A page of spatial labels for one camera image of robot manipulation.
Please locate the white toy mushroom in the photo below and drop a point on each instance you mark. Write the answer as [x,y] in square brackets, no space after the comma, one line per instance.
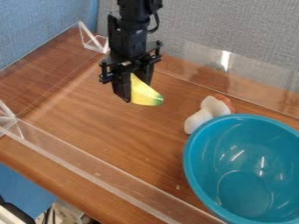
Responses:
[214,106]

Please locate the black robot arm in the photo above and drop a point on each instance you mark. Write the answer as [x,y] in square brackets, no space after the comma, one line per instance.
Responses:
[137,8]

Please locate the blue plastic bowl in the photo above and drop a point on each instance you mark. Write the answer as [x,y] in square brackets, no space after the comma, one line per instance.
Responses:
[241,163]

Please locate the clear acrylic left bracket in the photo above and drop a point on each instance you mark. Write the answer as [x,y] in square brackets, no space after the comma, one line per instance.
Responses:
[8,121]

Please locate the yellow toy banana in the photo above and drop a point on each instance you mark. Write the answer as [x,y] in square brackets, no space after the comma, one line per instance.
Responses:
[143,95]

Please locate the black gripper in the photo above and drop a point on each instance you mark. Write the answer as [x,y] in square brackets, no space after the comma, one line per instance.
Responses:
[134,55]

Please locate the clear acrylic front barrier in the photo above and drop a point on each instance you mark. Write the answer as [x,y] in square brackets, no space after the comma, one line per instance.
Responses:
[131,189]

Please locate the clear acrylic back barrier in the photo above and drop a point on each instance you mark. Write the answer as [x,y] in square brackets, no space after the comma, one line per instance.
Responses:
[249,79]

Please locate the clear acrylic barrier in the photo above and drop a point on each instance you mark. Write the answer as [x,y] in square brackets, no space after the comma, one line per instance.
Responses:
[131,189]
[249,79]

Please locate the clear acrylic corner bracket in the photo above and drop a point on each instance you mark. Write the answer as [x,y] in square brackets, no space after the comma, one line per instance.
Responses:
[92,42]

